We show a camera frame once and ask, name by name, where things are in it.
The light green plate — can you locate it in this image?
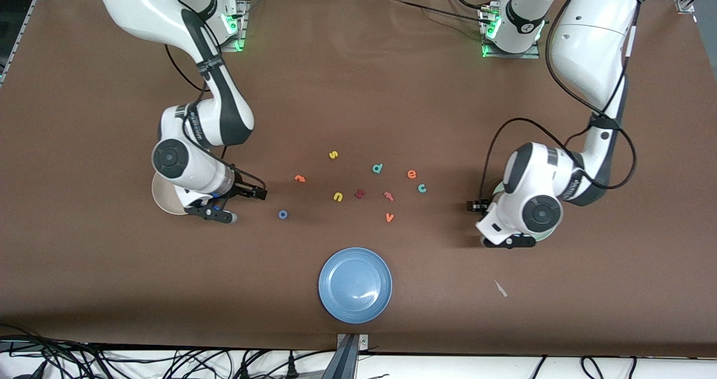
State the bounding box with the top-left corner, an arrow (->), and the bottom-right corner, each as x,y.
492,182 -> 560,243

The beige brown plate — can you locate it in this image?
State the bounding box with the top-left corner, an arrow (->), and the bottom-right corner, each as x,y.
151,172 -> 191,216

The blue plate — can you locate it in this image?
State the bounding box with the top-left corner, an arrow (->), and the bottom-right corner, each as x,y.
318,247 -> 393,325

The brown table cover sheet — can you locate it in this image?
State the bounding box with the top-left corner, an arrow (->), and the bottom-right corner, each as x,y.
0,0 -> 717,358

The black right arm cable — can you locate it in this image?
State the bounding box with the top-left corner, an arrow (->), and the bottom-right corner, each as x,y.
164,43 -> 268,192

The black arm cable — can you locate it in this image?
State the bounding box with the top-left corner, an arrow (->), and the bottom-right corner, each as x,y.
479,0 -> 639,200
164,43 -> 268,192

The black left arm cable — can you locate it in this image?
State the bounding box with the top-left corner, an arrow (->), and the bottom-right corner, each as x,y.
479,0 -> 639,200

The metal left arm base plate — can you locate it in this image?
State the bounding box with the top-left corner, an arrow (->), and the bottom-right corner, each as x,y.
481,7 -> 541,59

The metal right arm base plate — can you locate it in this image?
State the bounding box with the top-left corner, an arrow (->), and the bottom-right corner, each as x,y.
216,0 -> 248,53

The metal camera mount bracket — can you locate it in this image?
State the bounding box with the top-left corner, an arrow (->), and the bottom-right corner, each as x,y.
322,333 -> 370,379

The black cable across table edge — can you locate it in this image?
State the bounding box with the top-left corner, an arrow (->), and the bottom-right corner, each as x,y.
389,0 -> 493,24

